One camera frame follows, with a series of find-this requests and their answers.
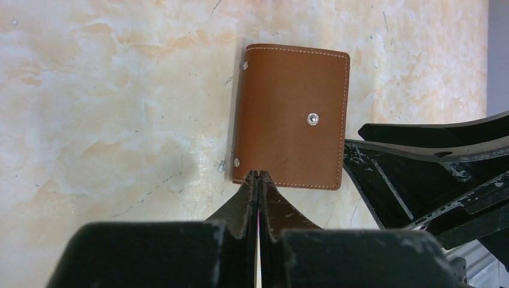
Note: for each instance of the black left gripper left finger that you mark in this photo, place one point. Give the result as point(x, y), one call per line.
point(217, 252)

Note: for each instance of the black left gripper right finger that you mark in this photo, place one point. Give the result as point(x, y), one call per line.
point(295, 252)

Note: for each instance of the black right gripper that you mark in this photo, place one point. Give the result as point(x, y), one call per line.
point(450, 178)

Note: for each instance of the brown leather card holder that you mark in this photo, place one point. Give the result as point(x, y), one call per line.
point(291, 115)

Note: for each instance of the aluminium frame rail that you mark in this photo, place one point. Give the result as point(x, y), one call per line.
point(476, 266)

